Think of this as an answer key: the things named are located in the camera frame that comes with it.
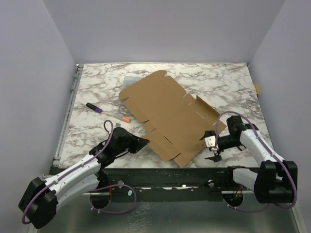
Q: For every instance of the black metal base rail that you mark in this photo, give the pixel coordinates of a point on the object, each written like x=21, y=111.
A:
x=164, y=185

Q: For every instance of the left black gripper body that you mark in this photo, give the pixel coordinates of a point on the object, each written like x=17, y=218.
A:
x=130, y=144

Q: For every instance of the aluminium side rail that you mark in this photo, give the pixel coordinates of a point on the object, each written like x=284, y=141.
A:
x=73, y=93

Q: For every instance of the purple black highlighter marker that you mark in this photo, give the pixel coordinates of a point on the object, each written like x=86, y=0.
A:
x=94, y=108

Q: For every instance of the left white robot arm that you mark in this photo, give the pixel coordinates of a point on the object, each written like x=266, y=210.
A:
x=42, y=198

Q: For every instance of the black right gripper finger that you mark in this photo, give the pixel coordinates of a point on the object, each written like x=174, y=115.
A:
x=216, y=156
x=206, y=134

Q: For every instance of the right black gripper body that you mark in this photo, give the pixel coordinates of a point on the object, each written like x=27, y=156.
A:
x=216, y=149

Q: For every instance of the brown cardboard box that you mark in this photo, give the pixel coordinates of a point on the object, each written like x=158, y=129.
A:
x=174, y=120

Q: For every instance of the clear plastic screw organizer box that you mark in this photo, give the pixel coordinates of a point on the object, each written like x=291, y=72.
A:
x=129, y=80

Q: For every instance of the orange capped marker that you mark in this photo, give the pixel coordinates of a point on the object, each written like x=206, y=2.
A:
x=121, y=117

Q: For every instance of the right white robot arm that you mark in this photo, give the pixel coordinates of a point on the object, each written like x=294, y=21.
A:
x=275, y=182

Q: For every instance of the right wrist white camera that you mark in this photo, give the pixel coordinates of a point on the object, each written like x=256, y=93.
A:
x=210, y=142

